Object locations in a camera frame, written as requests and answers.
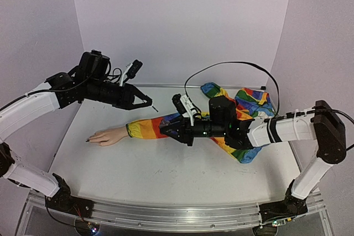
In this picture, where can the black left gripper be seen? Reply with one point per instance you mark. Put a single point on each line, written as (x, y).
(126, 102)

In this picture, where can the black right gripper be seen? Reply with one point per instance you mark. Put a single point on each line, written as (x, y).
(188, 131)

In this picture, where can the purple nail polish bottle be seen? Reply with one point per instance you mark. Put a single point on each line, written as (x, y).
(164, 123)

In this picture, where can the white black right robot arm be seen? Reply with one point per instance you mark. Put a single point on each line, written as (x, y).
(320, 123)

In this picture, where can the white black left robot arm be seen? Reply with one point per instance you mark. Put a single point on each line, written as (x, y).
(88, 80)

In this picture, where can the mannequin hand with forearm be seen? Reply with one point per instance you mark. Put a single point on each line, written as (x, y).
(108, 137)

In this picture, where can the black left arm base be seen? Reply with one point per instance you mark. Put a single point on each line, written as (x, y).
(64, 202)

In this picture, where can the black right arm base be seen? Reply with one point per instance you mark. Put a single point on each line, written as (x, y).
(289, 207)

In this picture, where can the rainbow striped jacket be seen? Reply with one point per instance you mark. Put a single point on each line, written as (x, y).
(249, 104)

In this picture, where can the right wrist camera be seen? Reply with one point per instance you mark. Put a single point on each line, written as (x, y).
(188, 112)

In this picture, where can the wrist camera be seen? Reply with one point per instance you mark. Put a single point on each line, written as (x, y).
(188, 112)
(130, 71)

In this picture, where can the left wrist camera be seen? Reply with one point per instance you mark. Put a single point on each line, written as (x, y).
(130, 71)

